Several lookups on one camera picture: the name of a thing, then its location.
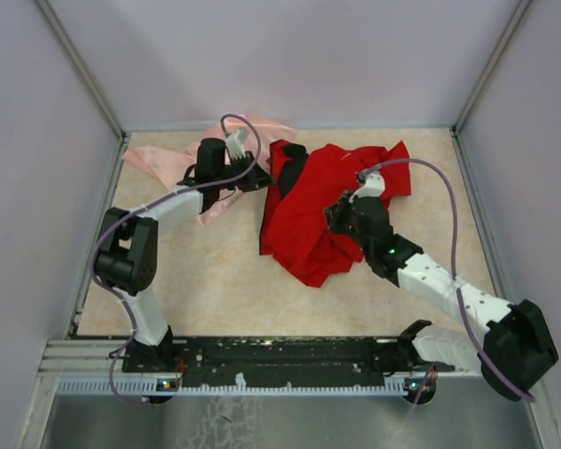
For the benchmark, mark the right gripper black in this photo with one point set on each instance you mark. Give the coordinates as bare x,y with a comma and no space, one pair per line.
335,212

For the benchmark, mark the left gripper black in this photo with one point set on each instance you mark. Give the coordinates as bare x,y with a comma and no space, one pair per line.
256,178

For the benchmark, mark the red zip jacket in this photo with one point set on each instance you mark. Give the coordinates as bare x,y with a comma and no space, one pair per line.
294,230

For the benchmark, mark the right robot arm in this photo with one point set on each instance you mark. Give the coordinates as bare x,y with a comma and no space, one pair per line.
509,344

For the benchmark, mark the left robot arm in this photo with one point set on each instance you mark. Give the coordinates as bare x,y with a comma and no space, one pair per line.
125,258

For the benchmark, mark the pink satin cloth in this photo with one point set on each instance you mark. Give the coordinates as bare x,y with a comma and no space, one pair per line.
168,166

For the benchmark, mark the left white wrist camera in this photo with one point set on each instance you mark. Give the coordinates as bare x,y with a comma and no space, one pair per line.
235,145

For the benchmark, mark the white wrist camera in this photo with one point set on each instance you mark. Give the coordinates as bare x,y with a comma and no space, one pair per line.
235,145
371,184

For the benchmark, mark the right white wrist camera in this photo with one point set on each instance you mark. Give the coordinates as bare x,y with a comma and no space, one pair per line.
371,184

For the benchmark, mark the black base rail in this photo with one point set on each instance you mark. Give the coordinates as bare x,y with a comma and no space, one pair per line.
277,362

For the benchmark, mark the aluminium frame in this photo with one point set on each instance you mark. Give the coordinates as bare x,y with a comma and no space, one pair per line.
494,221

